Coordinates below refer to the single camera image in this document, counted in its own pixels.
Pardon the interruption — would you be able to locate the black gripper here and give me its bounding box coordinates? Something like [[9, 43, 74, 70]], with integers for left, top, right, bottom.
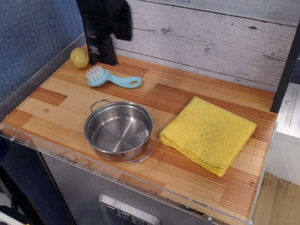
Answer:
[[76, 0, 132, 66]]

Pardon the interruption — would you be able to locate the stainless steel pot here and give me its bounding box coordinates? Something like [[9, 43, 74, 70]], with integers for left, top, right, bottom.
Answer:
[[84, 99, 153, 163]]

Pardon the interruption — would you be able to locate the folded yellow cloth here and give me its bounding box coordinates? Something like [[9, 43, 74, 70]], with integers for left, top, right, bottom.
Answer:
[[159, 97, 257, 177]]

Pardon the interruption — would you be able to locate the yellow potato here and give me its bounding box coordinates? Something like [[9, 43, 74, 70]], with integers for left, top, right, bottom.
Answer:
[[70, 47, 90, 69]]

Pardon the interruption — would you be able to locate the light blue scrub brush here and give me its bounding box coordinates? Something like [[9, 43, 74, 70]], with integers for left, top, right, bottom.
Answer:
[[86, 66, 142, 89]]

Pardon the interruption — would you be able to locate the clear acrylic edge guard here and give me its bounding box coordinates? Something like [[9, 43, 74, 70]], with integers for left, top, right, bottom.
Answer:
[[0, 110, 256, 225]]

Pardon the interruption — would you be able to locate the stainless steel cabinet front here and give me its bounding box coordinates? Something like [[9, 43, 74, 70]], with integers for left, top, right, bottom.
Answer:
[[41, 146, 219, 225]]

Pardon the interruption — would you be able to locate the silver button control panel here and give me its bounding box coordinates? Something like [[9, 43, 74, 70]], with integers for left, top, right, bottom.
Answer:
[[99, 193, 161, 225]]

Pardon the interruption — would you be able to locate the white appliance at right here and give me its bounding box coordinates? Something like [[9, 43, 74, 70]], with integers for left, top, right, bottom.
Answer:
[[266, 83, 300, 186]]

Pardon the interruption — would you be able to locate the black left vertical post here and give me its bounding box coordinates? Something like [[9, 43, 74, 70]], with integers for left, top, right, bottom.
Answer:
[[85, 37, 99, 65]]

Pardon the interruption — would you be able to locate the black vertical post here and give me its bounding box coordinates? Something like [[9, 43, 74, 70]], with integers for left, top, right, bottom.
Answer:
[[85, 37, 99, 65], [270, 20, 300, 113]]

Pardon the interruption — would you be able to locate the black right vertical post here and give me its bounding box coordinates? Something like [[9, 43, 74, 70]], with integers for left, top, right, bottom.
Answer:
[[270, 20, 300, 113]]

